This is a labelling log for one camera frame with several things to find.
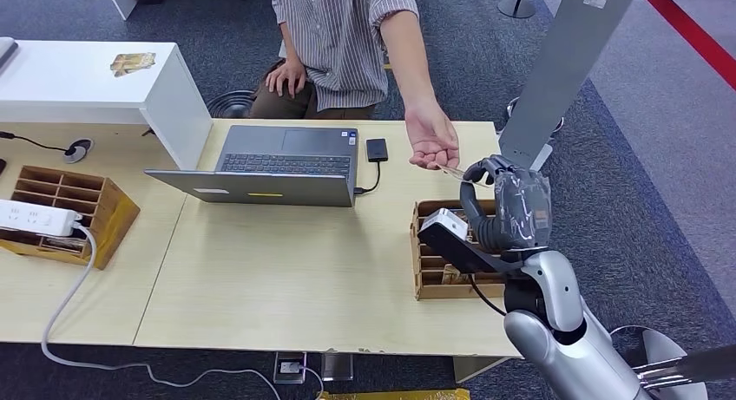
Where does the white cabinet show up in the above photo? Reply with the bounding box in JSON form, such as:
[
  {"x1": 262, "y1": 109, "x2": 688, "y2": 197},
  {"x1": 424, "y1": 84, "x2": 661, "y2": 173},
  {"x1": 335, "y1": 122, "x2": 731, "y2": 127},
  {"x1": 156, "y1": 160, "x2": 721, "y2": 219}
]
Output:
[{"x1": 0, "y1": 39, "x2": 214, "y2": 172}]

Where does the white power cable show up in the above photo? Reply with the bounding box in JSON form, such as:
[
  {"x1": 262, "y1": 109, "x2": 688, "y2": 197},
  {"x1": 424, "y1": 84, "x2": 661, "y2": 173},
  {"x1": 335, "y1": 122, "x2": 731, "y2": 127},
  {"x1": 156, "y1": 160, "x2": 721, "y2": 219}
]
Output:
[{"x1": 40, "y1": 223, "x2": 326, "y2": 400}]

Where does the grey desk cable grommet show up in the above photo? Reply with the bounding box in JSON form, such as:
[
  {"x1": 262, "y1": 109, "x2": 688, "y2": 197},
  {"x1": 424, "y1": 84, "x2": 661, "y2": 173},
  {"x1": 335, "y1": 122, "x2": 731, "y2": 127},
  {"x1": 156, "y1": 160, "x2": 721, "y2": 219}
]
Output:
[{"x1": 62, "y1": 138, "x2": 95, "y2": 165}]

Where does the black round stool base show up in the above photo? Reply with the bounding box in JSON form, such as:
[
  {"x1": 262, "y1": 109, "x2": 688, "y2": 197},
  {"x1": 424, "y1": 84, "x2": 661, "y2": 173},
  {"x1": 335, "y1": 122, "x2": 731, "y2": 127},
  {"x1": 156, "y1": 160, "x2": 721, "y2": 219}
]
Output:
[{"x1": 206, "y1": 89, "x2": 258, "y2": 121}]

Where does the grey floor box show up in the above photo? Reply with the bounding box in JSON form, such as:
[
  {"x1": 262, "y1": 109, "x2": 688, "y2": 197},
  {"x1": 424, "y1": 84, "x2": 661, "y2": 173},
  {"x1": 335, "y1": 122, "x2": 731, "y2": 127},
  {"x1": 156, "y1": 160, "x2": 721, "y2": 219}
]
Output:
[{"x1": 320, "y1": 352, "x2": 355, "y2": 383}]

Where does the person's right hand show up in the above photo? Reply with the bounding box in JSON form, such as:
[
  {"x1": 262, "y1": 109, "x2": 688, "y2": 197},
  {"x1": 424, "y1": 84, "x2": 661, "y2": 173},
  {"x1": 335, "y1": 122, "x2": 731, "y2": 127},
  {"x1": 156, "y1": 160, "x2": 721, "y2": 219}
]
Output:
[{"x1": 265, "y1": 58, "x2": 307, "y2": 100}]

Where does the white desk leg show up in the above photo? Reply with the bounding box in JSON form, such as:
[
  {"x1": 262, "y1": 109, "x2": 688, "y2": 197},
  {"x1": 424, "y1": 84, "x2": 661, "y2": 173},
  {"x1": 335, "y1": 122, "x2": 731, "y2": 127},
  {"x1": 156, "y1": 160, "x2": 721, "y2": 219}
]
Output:
[{"x1": 452, "y1": 357, "x2": 510, "y2": 385}]

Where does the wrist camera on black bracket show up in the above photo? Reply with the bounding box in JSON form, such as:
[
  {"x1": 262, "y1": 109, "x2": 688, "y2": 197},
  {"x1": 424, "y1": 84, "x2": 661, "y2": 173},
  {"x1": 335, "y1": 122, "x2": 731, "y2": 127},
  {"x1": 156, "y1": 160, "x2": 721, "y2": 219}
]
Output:
[{"x1": 417, "y1": 208, "x2": 525, "y2": 275}]

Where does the white power strip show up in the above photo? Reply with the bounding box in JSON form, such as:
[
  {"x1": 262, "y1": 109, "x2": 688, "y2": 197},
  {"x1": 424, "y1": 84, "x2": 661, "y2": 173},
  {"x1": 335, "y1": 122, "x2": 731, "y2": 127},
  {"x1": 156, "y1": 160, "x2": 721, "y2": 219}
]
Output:
[{"x1": 0, "y1": 199, "x2": 84, "y2": 238}]

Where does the black drive cable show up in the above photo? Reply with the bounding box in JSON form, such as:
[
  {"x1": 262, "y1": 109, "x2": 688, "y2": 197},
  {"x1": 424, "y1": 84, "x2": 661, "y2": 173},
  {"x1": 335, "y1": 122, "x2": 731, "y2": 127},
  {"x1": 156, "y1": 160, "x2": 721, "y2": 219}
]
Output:
[{"x1": 353, "y1": 160, "x2": 383, "y2": 196}]

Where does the black stanchion post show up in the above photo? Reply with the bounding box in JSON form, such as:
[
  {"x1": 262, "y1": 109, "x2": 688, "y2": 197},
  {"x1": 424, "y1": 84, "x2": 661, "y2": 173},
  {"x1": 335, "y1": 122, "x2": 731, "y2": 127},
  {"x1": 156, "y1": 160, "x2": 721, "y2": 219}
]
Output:
[{"x1": 496, "y1": 0, "x2": 537, "y2": 20}]

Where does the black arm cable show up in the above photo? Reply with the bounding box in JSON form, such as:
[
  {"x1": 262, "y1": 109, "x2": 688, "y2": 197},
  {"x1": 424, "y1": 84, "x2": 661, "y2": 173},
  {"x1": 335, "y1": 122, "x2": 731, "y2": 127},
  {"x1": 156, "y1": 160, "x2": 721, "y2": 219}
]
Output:
[{"x1": 468, "y1": 274, "x2": 509, "y2": 318}]

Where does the silver round disc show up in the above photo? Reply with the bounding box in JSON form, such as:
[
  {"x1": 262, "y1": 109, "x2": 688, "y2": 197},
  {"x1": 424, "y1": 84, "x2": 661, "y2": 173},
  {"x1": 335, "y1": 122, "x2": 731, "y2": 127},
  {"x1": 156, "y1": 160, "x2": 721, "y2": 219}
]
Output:
[{"x1": 609, "y1": 325, "x2": 709, "y2": 400}]

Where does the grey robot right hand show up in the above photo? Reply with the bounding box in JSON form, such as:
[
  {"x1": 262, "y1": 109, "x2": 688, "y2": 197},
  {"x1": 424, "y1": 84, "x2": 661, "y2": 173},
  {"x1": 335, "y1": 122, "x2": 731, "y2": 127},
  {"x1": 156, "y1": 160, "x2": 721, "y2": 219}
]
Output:
[{"x1": 457, "y1": 154, "x2": 553, "y2": 255}]

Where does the grey kiosk stand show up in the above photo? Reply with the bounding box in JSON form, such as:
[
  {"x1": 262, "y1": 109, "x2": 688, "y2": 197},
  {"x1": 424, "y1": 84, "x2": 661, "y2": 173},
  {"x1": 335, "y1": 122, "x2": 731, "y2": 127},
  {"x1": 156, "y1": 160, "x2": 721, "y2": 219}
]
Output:
[{"x1": 496, "y1": 0, "x2": 642, "y2": 174}]

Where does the floor power socket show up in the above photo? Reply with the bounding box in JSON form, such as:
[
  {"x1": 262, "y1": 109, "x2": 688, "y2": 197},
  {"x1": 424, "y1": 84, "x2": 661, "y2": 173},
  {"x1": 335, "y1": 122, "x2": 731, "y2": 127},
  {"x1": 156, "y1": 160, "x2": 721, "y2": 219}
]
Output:
[{"x1": 273, "y1": 351, "x2": 307, "y2": 385}]

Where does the red barrier belt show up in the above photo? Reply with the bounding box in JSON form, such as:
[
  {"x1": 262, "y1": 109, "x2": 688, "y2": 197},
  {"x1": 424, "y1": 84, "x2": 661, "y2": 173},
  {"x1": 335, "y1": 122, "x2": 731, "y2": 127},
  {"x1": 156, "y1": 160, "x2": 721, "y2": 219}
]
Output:
[{"x1": 639, "y1": 0, "x2": 736, "y2": 92}]

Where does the person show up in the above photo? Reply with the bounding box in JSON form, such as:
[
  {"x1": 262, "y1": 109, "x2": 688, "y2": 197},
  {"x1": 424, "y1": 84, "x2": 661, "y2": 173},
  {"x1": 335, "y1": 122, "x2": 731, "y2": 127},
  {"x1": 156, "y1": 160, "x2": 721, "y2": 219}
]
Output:
[{"x1": 250, "y1": 0, "x2": 461, "y2": 172}]

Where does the brown wooden slot rack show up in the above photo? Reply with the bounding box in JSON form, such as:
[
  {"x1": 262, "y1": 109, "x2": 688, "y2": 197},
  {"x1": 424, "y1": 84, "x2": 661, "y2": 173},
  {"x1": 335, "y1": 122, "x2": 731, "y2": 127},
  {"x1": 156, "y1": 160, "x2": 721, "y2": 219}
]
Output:
[{"x1": 0, "y1": 165, "x2": 141, "y2": 271}]

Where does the thin black cable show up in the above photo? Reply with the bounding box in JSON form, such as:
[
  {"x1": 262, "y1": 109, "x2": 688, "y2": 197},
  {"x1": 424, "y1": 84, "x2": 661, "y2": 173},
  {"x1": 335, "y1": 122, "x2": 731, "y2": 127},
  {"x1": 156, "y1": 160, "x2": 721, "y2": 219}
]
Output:
[{"x1": 0, "y1": 131, "x2": 76, "y2": 155}]

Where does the brown cardboard card rack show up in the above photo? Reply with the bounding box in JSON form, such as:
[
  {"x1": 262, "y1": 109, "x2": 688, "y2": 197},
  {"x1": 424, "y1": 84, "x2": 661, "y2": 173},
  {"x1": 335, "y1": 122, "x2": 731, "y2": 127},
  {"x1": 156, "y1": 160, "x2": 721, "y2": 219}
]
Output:
[{"x1": 409, "y1": 199, "x2": 507, "y2": 302}]

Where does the grey laptop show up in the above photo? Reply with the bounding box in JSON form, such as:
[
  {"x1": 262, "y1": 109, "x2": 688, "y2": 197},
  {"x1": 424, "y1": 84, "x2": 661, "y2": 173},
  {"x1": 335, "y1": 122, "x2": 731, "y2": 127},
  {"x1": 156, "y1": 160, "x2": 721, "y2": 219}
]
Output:
[{"x1": 143, "y1": 124, "x2": 360, "y2": 209}]

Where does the black external drive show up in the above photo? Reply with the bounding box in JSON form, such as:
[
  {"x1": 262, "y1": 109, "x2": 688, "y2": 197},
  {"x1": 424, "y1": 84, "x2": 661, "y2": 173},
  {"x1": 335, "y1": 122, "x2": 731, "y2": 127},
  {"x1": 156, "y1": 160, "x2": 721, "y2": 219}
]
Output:
[{"x1": 365, "y1": 138, "x2": 389, "y2": 163}]

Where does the grey flat device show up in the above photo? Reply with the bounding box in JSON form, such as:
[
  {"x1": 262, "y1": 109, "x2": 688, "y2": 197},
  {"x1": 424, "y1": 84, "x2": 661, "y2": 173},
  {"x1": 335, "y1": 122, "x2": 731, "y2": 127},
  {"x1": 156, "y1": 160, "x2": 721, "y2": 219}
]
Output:
[{"x1": 0, "y1": 36, "x2": 19, "y2": 71}]

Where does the dark bar with silver fork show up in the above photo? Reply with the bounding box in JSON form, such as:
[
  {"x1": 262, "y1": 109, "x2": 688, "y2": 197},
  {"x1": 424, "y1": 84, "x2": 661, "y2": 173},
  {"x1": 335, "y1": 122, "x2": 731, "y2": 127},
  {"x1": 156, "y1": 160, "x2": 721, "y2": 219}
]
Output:
[{"x1": 632, "y1": 344, "x2": 736, "y2": 391}]

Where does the person's left hand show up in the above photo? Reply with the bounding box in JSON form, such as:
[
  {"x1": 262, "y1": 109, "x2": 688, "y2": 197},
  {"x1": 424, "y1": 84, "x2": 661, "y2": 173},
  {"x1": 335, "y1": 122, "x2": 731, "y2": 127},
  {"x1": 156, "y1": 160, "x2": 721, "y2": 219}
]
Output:
[{"x1": 404, "y1": 101, "x2": 461, "y2": 172}]

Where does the stack of gold cards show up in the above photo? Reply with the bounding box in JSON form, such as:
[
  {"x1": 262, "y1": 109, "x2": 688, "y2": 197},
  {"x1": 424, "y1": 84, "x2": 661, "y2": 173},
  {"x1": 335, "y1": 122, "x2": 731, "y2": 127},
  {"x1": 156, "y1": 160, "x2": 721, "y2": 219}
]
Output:
[{"x1": 109, "y1": 52, "x2": 157, "y2": 78}]

